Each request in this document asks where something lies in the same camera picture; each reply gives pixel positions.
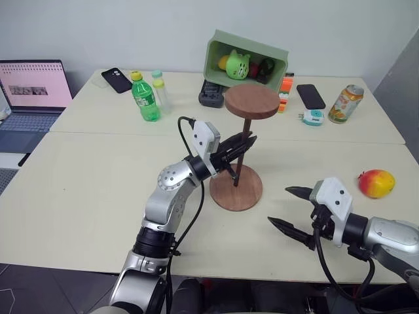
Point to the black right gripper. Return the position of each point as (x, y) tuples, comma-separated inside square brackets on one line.
[(324, 222)]

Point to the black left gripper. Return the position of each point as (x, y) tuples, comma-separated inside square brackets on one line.
[(222, 157)]

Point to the wooden pole with round top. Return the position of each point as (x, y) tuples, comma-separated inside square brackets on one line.
[(252, 101)]

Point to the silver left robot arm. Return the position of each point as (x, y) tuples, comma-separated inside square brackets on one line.
[(170, 202)]

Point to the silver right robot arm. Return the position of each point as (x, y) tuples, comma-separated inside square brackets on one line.
[(386, 233)]

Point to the round wooden base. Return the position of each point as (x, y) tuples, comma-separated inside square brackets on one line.
[(245, 196)]

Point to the green round plush toy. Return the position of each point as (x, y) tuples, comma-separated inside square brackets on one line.
[(238, 64)]

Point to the black handheld device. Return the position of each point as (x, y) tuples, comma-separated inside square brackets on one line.
[(211, 95)]

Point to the white orange small box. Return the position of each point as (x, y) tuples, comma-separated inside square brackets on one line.
[(283, 103)]

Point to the red toy fruit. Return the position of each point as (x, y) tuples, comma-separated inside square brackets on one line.
[(254, 69)]

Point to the white teal charger plug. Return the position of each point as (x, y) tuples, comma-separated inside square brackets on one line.
[(312, 117)]

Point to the dark red green toy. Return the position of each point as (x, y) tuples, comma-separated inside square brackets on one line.
[(265, 70)]

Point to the yellow toy fruit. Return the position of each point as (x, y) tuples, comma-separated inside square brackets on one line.
[(223, 62)]

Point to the red yellow mango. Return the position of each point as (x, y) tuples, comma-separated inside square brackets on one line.
[(376, 184)]

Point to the plain black phone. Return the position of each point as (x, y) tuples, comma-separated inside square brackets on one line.
[(311, 96)]

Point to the clear bottle with green cap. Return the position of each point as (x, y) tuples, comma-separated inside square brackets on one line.
[(162, 95)]

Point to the light green plastic bin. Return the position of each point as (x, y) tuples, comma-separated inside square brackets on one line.
[(245, 42)]

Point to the green soda bottle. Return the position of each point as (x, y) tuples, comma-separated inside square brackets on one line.
[(145, 98)]

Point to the orange green drink can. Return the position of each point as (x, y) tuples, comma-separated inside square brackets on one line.
[(345, 104)]

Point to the clear plastic phone case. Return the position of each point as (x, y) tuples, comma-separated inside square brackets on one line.
[(97, 82)]

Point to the open laptop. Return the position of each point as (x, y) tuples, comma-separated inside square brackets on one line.
[(29, 88)]

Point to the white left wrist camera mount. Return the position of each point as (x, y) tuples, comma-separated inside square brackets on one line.
[(204, 137)]

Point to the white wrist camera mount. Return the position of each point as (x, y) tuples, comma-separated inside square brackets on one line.
[(337, 202), (204, 137)]

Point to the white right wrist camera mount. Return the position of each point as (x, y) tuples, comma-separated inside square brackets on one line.
[(337, 202)]

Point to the black phone with camera lenses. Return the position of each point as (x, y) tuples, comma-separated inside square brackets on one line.
[(116, 80)]

